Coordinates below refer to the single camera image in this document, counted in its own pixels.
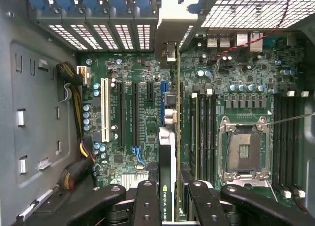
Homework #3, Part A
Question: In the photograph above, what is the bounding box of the installed RAM stick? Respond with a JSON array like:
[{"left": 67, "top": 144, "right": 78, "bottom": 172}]
[{"left": 190, "top": 92, "right": 199, "bottom": 179}]

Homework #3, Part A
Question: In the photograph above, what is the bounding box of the open black PC case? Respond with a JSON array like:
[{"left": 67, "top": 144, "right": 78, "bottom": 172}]
[{"left": 0, "top": 0, "right": 315, "bottom": 226}]

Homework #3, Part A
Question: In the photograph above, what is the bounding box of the CPU socket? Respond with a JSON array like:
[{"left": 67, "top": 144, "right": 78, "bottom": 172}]
[{"left": 218, "top": 116, "right": 272, "bottom": 186}]

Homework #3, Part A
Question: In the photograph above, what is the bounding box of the long black expansion slot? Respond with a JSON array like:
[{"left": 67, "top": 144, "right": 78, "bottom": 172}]
[
  {"left": 131, "top": 81, "right": 140, "bottom": 148},
  {"left": 116, "top": 81, "right": 126, "bottom": 148}
]

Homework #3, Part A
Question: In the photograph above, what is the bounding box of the blue expansion slot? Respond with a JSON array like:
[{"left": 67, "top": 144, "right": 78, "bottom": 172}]
[{"left": 161, "top": 80, "right": 169, "bottom": 126}]

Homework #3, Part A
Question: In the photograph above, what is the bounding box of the metal socket cover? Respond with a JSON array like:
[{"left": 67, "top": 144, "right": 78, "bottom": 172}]
[{"left": 222, "top": 172, "right": 271, "bottom": 188}]

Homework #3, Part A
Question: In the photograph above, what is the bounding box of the short black expansion slot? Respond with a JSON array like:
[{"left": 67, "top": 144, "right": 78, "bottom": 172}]
[{"left": 147, "top": 81, "right": 155, "bottom": 101}]

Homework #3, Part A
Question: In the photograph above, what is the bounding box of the braided black power cable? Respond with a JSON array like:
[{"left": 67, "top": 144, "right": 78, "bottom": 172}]
[{"left": 56, "top": 60, "right": 97, "bottom": 190}]

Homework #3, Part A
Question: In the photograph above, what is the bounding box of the black RAM slot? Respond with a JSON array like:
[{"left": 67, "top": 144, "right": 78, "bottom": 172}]
[
  {"left": 279, "top": 93, "right": 291, "bottom": 196},
  {"left": 285, "top": 93, "right": 298, "bottom": 196},
  {"left": 272, "top": 93, "right": 284, "bottom": 194}
]

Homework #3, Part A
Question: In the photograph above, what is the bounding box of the green motherboard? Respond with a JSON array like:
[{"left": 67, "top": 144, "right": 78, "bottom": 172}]
[{"left": 77, "top": 31, "right": 307, "bottom": 212}]

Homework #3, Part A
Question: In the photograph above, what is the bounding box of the red and black twisted wire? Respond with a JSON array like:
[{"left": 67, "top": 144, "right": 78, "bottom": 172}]
[{"left": 210, "top": 0, "right": 296, "bottom": 62}]

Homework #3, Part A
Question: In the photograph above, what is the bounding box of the white PCI expansion slot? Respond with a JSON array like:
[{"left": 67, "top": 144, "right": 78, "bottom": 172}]
[{"left": 100, "top": 77, "right": 110, "bottom": 143}]

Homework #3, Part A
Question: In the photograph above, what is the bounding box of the silver chipset heatsink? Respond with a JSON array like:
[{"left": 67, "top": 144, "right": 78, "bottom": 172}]
[{"left": 120, "top": 171, "right": 150, "bottom": 188}]

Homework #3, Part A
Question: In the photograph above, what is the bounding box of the thin metal locking lever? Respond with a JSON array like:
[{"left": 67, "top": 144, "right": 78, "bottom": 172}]
[{"left": 266, "top": 113, "right": 315, "bottom": 125}]

